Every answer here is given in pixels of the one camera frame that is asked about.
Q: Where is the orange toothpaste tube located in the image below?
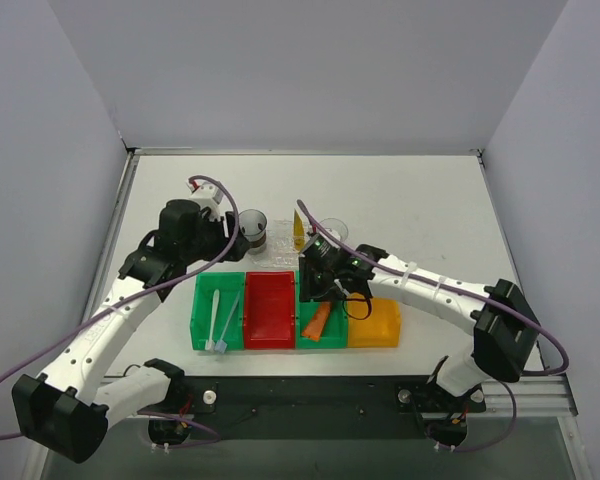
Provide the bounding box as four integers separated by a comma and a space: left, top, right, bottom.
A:
301, 302, 332, 342

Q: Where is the purple cable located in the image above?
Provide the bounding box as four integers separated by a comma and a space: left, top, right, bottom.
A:
0, 174, 241, 446
295, 199, 567, 454

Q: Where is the dark smoky plastic cup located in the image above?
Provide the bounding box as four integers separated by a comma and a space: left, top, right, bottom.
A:
239, 209, 268, 254

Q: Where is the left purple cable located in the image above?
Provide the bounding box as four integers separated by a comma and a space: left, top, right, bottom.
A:
0, 174, 241, 446

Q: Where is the green bin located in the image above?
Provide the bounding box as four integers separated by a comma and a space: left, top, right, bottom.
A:
294, 270, 348, 350
190, 272, 246, 352

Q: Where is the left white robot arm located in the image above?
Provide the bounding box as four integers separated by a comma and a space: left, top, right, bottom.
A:
11, 175, 248, 463

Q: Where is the white toothbrush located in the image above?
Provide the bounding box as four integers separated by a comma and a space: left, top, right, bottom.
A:
204, 289, 221, 352

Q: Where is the red bin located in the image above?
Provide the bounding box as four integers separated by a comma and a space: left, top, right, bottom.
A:
243, 271, 296, 350

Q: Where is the right green bin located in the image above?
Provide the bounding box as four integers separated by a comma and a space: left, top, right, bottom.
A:
294, 270, 348, 350

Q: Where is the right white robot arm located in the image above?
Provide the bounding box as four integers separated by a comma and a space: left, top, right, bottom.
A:
299, 233, 538, 398

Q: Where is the clear plastic cup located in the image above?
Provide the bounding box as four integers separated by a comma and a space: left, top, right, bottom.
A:
320, 218, 349, 242

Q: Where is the light blue toothbrush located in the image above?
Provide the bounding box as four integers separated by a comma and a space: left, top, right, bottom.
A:
214, 293, 241, 354

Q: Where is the yellow bin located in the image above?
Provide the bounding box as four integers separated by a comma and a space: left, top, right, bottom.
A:
346, 294, 402, 348

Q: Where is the clear textured holder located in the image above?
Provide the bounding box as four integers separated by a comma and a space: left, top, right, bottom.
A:
268, 220, 299, 269

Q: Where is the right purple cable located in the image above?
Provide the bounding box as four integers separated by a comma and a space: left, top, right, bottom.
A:
295, 199, 567, 454

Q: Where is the left green bin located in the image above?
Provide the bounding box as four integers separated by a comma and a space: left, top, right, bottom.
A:
190, 272, 246, 352

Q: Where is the yellow toothpaste tube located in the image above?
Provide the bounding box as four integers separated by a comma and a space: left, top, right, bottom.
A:
293, 210, 306, 252

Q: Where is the clear textured oval tray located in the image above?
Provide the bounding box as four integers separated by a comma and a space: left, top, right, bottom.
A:
249, 219, 356, 271

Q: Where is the aluminium frame rail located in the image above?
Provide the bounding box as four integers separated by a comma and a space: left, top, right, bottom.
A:
108, 373, 579, 416

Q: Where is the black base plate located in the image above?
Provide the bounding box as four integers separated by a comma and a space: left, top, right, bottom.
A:
144, 375, 486, 440

